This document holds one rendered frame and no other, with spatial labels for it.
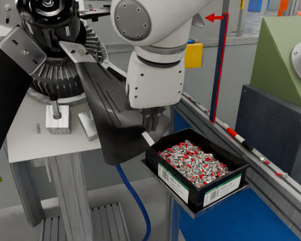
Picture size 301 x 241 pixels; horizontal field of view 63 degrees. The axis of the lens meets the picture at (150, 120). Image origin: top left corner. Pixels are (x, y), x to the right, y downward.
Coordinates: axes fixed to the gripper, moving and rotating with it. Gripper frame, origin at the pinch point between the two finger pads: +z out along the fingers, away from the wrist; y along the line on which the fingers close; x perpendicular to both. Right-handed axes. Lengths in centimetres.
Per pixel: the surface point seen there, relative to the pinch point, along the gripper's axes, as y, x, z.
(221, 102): -79, -73, 66
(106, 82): 7.4, -9.8, -3.7
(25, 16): 21.5, -17.1, -15.2
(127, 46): -15, -85, 28
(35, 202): 45, -48, 103
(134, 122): 3.0, -1.2, 1.1
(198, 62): -32, -39, 12
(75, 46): 13.0, -18.6, -7.8
